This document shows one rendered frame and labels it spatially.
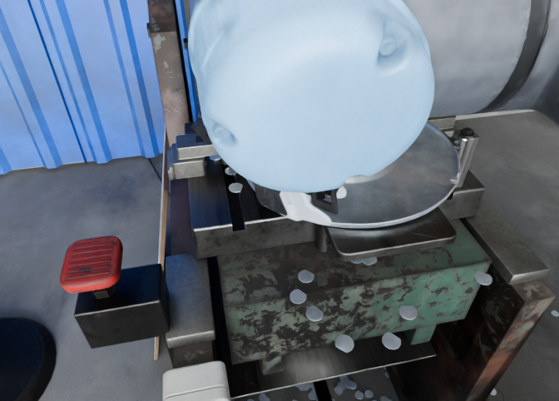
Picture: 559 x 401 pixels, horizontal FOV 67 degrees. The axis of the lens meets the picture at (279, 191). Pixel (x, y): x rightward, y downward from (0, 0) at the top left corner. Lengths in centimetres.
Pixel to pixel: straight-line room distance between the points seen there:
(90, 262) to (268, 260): 25
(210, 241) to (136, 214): 115
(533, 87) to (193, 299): 49
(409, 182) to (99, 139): 160
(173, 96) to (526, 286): 70
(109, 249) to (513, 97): 43
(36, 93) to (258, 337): 152
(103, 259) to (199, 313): 15
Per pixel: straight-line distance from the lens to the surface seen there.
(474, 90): 17
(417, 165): 58
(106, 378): 132
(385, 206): 50
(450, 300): 73
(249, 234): 60
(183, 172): 67
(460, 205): 72
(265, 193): 38
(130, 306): 52
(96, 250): 51
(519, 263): 71
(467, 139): 65
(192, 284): 61
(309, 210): 41
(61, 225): 180
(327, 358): 92
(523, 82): 18
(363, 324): 69
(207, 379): 54
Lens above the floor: 111
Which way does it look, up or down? 39 degrees down
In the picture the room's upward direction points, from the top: straight up
